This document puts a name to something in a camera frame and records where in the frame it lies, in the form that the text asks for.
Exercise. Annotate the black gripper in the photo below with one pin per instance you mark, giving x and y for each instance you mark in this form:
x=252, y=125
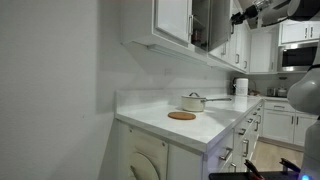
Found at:
x=248, y=13

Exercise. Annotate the white shaker cupboard door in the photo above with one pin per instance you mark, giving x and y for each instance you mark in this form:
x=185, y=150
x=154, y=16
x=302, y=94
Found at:
x=235, y=43
x=220, y=23
x=293, y=32
x=218, y=52
x=171, y=18

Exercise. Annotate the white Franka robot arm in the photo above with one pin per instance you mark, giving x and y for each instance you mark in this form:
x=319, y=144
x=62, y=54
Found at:
x=305, y=93

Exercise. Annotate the red item inside cupboard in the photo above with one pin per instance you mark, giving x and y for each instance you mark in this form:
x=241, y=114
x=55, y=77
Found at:
x=197, y=35

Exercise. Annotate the white base cabinet door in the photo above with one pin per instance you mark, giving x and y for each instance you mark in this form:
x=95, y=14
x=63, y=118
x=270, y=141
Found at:
x=305, y=128
x=278, y=126

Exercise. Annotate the white paper towel roll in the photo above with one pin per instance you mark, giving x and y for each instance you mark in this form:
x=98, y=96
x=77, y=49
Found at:
x=242, y=87

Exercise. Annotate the stainless steel microwave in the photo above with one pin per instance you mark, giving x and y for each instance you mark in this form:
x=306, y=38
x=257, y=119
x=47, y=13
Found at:
x=296, y=56

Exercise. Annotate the cream saucepan lid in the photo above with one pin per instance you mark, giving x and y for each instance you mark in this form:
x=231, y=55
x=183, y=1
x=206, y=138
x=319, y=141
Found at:
x=194, y=96

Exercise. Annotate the cream saucepan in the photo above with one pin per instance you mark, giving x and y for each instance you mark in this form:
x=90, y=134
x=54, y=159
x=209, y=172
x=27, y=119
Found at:
x=192, y=104

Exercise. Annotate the white drawer front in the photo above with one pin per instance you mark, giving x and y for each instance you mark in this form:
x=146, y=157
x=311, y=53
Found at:
x=240, y=128
x=250, y=117
x=221, y=170
x=216, y=150
x=245, y=148

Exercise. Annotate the round cork trivet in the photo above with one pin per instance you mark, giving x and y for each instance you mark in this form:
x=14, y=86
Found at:
x=181, y=115

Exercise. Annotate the white cabinet end panel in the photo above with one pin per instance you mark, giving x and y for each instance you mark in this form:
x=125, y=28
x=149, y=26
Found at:
x=143, y=153

